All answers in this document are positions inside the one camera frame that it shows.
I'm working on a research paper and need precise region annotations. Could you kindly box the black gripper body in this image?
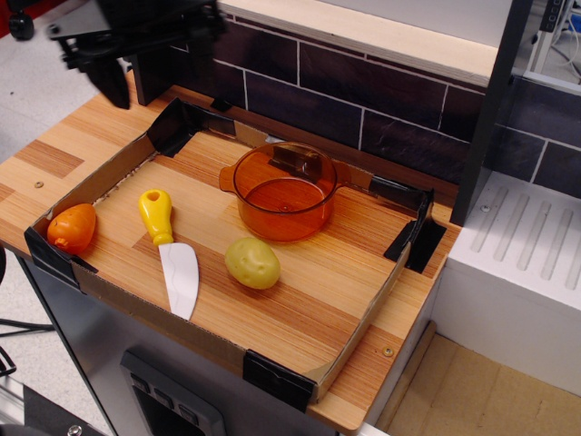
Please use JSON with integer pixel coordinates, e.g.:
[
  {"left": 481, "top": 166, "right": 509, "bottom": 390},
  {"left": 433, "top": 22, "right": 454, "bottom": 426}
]
[{"left": 46, "top": 1, "right": 226, "bottom": 71}]

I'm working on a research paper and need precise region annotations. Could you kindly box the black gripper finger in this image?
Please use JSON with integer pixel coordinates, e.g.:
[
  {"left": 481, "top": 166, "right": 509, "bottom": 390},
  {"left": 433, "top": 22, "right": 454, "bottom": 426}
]
[{"left": 85, "top": 58, "right": 131, "bottom": 110}]

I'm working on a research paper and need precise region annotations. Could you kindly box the yellow handled toy knife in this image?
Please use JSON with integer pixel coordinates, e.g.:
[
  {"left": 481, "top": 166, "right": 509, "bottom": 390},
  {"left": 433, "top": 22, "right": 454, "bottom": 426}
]
[{"left": 138, "top": 189, "right": 200, "bottom": 321}]

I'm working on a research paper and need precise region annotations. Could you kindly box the orange transparent plastic pot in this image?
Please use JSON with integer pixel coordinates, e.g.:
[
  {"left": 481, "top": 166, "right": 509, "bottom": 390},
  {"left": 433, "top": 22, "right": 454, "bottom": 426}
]
[{"left": 219, "top": 142, "right": 351, "bottom": 243}]

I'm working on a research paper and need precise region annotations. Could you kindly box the cardboard fence with black tape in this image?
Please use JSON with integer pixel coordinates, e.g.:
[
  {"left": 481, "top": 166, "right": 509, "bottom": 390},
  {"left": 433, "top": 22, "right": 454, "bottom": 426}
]
[{"left": 25, "top": 99, "right": 455, "bottom": 428}]

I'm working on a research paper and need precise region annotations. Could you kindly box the black caster wheel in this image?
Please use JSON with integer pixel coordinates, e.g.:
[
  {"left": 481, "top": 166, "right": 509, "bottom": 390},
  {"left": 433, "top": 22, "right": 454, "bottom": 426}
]
[{"left": 8, "top": 10, "right": 34, "bottom": 41}]

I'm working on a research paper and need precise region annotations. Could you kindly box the orange toy carrot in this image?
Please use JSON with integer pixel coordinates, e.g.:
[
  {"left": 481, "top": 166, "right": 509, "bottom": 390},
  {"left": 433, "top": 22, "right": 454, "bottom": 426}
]
[{"left": 47, "top": 203, "right": 97, "bottom": 254}]

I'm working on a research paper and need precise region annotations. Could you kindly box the yellow toy potato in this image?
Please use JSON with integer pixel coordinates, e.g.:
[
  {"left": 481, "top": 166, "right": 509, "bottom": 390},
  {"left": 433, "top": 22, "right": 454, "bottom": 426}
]
[{"left": 224, "top": 237, "right": 281, "bottom": 290}]

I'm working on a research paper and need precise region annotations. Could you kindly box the toy oven control panel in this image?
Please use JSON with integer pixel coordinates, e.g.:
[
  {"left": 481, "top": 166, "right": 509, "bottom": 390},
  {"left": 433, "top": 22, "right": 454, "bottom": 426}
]
[{"left": 121, "top": 351, "right": 227, "bottom": 435}]

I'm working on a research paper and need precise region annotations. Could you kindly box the white toy sink drainboard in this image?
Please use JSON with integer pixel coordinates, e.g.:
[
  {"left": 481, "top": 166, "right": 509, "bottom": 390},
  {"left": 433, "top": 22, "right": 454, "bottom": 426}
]
[{"left": 431, "top": 173, "right": 580, "bottom": 394}]

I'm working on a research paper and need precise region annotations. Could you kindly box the black vertical post right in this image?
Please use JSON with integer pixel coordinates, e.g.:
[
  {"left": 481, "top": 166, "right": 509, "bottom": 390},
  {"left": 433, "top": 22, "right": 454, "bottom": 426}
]
[{"left": 450, "top": 1, "right": 533, "bottom": 226}]

